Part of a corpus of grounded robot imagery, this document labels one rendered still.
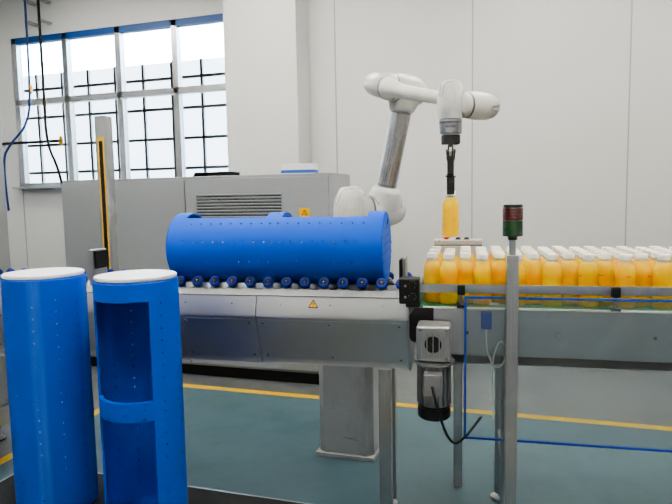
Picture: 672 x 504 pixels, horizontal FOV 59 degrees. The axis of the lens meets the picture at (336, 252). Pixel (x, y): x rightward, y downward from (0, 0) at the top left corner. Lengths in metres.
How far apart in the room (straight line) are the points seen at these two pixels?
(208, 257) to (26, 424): 0.87
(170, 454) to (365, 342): 0.80
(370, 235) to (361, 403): 1.05
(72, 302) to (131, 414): 0.48
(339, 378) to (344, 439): 0.31
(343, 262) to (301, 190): 1.81
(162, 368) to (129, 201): 2.66
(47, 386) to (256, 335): 0.77
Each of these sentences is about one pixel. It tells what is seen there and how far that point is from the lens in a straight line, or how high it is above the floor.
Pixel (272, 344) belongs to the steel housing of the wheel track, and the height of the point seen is 0.71.
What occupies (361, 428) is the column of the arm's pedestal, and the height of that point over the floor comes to 0.16.
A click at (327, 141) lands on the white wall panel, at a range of 5.30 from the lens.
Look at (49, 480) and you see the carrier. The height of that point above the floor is 0.30.
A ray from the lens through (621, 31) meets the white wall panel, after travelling 5.19.
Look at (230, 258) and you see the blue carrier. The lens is 2.37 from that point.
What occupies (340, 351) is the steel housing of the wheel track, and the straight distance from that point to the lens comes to 2.36.
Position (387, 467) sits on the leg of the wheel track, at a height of 0.24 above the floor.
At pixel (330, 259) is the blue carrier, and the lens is 2.25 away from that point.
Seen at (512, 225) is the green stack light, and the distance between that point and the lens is 1.94.
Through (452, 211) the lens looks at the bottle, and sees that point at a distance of 2.42.
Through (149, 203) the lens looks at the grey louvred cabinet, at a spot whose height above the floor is 1.26.
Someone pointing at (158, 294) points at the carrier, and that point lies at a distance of 2.08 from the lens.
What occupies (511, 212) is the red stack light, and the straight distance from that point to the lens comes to 1.93.
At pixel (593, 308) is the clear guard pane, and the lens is 2.12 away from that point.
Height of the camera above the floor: 1.30
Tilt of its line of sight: 5 degrees down
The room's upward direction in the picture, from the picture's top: 1 degrees counter-clockwise
